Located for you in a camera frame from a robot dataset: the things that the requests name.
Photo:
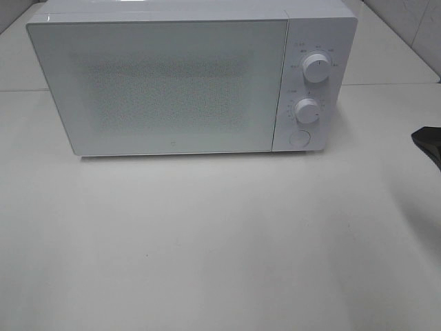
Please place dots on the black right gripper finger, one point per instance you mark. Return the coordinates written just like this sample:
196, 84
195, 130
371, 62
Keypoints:
428, 140

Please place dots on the white timer knob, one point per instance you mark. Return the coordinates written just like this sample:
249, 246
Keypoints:
306, 111

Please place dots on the round white door button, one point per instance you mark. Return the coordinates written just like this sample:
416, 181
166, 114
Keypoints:
299, 139

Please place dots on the white microwave door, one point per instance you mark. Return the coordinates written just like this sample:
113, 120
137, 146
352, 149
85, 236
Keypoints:
164, 87

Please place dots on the white upper power knob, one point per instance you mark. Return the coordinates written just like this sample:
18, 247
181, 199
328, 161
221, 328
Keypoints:
316, 66

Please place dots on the white microwave oven body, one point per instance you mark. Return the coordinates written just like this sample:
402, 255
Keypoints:
327, 26

